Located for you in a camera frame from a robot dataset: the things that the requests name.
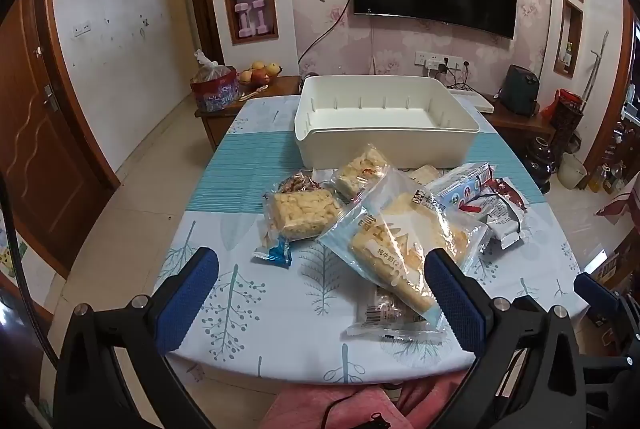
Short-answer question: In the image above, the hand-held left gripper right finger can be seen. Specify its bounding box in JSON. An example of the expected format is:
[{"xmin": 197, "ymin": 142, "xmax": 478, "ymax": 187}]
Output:
[{"xmin": 424, "ymin": 247, "xmax": 588, "ymax": 429}]

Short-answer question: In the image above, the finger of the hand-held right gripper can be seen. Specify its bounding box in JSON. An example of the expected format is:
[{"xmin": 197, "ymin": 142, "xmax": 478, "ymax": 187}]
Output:
[{"xmin": 573, "ymin": 273, "xmax": 640, "ymax": 335}]

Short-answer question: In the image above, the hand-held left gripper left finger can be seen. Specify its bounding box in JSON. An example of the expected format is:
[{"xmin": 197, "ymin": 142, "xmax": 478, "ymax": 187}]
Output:
[{"xmin": 52, "ymin": 246, "xmax": 221, "ymax": 429}]

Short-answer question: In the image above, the light blue bread packet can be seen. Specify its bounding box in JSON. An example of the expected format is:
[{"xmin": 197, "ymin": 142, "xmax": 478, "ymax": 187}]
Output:
[{"xmin": 317, "ymin": 169, "xmax": 491, "ymax": 332}]

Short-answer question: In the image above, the white snack packet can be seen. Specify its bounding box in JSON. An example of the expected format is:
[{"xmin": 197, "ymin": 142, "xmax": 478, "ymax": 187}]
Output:
[{"xmin": 482, "ymin": 204, "xmax": 531, "ymax": 252}]

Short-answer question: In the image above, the light blue white packet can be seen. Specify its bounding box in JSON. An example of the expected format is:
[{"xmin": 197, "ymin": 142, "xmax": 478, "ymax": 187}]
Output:
[{"xmin": 425, "ymin": 162, "xmax": 496, "ymax": 222}]

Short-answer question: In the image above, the white red barcode packet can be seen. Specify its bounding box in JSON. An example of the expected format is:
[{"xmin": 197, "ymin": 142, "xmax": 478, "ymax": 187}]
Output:
[{"xmin": 480, "ymin": 178, "xmax": 528, "ymax": 220}]

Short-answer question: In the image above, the clear rice crisp packet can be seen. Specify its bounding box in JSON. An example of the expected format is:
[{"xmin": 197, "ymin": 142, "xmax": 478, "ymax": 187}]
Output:
[
  {"xmin": 327, "ymin": 144, "xmax": 391, "ymax": 202},
  {"xmin": 252, "ymin": 188, "xmax": 346, "ymax": 267}
]

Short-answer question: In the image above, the white plastic storage bin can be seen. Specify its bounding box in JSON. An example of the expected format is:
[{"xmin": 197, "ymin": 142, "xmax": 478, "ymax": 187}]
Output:
[{"xmin": 294, "ymin": 75, "xmax": 482, "ymax": 170}]

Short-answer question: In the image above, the clear packet with barcode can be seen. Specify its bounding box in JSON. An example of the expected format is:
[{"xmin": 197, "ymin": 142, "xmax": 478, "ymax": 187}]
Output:
[{"xmin": 342, "ymin": 286, "xmax": 446, "ymax": 342}]

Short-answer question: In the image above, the red white cloth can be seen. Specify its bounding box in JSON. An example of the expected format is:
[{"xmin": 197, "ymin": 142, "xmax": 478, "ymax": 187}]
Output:
[{"xmin": 595, "ymin": 186, "xmax": 640, "ymax": 222}]

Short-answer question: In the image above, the yellow oil bottle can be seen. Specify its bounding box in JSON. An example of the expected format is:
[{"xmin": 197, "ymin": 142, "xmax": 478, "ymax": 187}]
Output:
[{"xmin": 590, "ymin": 164, "xmax": 626, "ymax": 195}]

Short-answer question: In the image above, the white bucket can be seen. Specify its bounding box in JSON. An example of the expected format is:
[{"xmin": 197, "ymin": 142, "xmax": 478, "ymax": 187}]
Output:
[{"xmin": 557, "ymin": 152, "xmax": 588, "ymax": 190}]

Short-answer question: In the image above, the tan snack packet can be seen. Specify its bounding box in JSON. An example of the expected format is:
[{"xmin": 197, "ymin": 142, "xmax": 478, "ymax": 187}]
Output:
[{"xmin": 410, "ymin": 164, "xmax": 441, "ymax": 187}]

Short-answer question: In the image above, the brown ceramic urn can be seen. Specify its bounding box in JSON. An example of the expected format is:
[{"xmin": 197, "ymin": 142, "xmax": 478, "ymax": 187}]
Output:
[{"xmin": 522, "ymin": 136, "xmax": 556, "ymax": 195}]

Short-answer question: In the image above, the pink clothing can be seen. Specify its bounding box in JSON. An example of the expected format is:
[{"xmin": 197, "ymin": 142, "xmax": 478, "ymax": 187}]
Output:
[{"xmin": 272, "ymin": 369, "xmax": 473, "ymax": 429}]

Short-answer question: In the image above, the clear red dried fruit packet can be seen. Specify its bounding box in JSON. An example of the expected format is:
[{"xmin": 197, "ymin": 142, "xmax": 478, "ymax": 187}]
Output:
[{"xmin": 275, "ymin": 172, "xmax": 323, "ymax": 197}]

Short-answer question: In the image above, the teal white leaf tablecloth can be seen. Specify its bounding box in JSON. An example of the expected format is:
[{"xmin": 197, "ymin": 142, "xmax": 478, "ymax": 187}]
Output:
[{"xmin": 152, "ymin": 95, "xmax": 591, "ymax": 385}]

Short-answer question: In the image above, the brown wooden television cabinet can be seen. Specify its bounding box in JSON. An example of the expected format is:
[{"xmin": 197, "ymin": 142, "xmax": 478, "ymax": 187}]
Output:
[{"xmin": 195, "ymin": 76, "xmax": 556, "ymax": 150}]

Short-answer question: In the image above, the red bag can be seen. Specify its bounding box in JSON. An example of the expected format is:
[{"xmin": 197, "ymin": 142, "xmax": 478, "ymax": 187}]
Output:
[{"xmin": 542, "ymin": 88, "xmax": 583, "ymax": 120}]

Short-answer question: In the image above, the white set-top box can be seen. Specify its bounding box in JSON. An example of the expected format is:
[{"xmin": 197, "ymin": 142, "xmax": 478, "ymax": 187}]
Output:
[{"xmin": 450, "ymin": 90, "xmax": 496, "ymax": 114}]

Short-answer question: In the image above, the red printed gift box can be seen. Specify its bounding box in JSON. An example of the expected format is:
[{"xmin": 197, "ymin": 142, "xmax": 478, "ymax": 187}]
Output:
[{"xmin": 190, "ymin": 66, "xmax": 238, "ymax": 112}]

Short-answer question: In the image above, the black air fryer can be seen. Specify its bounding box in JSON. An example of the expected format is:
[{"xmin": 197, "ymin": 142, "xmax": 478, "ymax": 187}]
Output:
[{"xmin": 500, "ymin": 65, "xmax": 541, "ymax": 117}]

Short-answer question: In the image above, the dark fruit bowl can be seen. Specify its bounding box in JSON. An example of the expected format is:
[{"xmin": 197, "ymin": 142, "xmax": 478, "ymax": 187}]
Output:
[{"xmin": 236, "ymin": 68, "xmax": 283, "ymax": 87}]

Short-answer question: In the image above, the metal cane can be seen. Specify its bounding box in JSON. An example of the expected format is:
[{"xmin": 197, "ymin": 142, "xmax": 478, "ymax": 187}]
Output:
[{"xmin": 580, "ymin": 34, "xmax": 608, "ymax": 110}]

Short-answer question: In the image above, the clear plastic bag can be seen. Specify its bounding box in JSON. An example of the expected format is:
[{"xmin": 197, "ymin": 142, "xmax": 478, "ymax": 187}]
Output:
[{"xmin": 192, "ymin": 50, "xmax": 236, "ymax": 82}]

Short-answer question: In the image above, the pink dumbbell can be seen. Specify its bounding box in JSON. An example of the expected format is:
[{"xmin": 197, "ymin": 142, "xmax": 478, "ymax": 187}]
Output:
[
  {"xmin": 251, "ymin": 0, "xmax": 268, "ymax": 35},
  {"xmin": 235, "ymin": 2, "xmax": 252, "ymax": 37}
]

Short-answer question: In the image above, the white wall socket strip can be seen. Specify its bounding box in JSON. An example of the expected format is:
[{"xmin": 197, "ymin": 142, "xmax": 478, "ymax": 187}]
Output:
[{"xmin": 415, "ymin": 50, "xmax": 473, "ymax": 70}]

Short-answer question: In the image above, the black television cable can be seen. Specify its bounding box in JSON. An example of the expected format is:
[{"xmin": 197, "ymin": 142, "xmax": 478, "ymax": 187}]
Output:
[{"xmin": 297, "ymin": 0, "xmax": 353, "ymax": 62}]

